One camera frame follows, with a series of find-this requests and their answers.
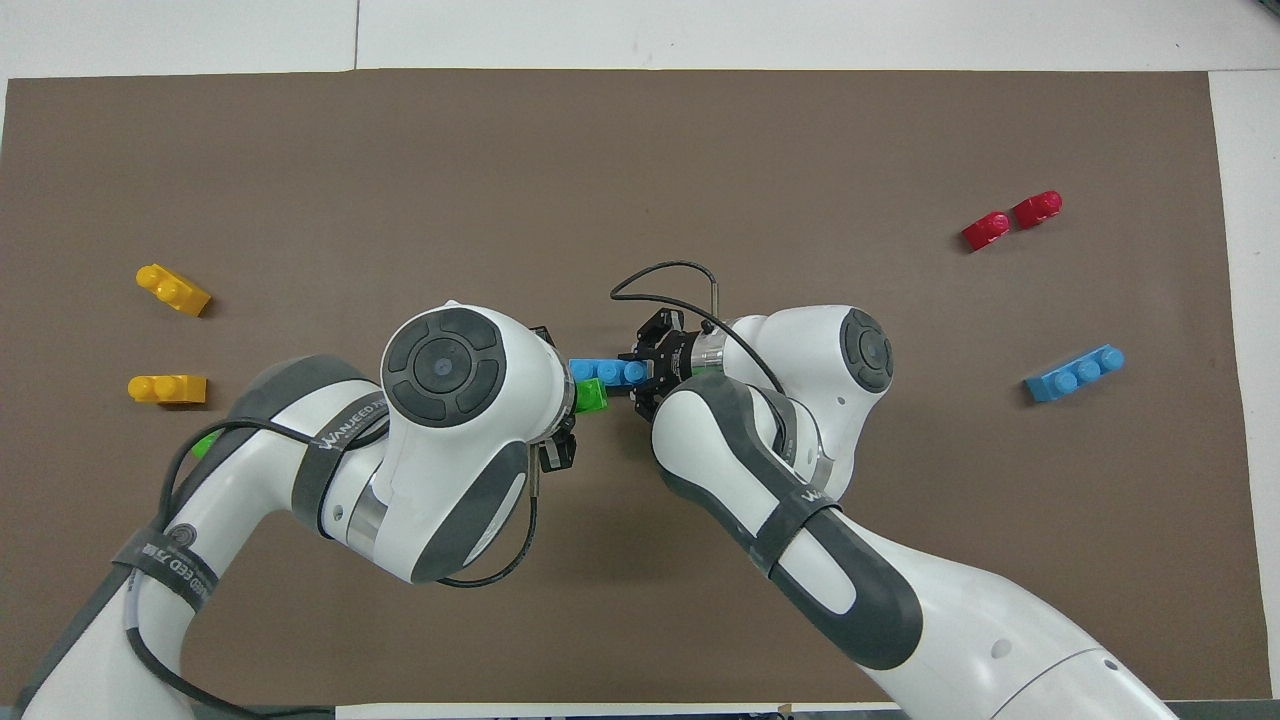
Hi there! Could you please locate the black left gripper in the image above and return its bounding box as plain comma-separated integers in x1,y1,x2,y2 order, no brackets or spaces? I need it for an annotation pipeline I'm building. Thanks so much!
530,325,581,472

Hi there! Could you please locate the yellow two-stud toy brick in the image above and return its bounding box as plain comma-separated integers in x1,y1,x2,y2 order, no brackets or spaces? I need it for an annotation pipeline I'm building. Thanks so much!
127,374,208,406
135,263,213,318

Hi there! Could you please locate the brown paper table mat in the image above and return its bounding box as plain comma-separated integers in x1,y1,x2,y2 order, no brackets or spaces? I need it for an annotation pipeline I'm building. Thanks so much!
0,68,1273,706

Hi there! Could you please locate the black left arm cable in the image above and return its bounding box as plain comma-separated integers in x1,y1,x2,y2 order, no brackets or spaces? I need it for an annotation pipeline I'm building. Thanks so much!
125,415,542,720

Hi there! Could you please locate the blue three-stud toy brick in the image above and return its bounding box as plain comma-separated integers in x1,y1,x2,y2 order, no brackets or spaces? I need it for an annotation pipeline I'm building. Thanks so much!
1025,344,1125,404
568,357,651,388

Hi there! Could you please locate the red one-stud toy brick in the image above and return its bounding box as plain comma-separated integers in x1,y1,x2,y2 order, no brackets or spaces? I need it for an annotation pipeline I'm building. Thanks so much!
961,211,1012,253
1012,190,1064,231

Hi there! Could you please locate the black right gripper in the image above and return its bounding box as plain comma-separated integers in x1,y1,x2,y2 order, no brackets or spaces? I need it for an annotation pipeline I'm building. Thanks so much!
618,308,699,422

